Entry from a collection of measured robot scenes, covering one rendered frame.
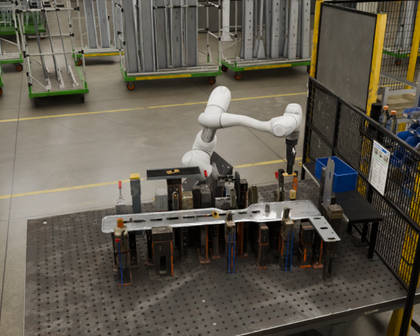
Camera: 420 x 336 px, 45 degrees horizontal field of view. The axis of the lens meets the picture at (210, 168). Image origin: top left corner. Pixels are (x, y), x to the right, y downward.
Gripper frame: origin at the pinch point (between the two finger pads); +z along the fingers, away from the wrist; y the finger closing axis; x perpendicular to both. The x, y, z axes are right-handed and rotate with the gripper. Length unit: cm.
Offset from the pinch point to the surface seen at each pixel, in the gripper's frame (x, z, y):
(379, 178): 54, 5, 14
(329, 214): 23.0, 26.6, 15.1
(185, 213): -65, 29, -5
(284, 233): -8.8, 32.3, 23.7
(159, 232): -84, 26, 20
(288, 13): 250, 8, -788
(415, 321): 86, 106, 32
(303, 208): 10.6, 28.8, 1.1
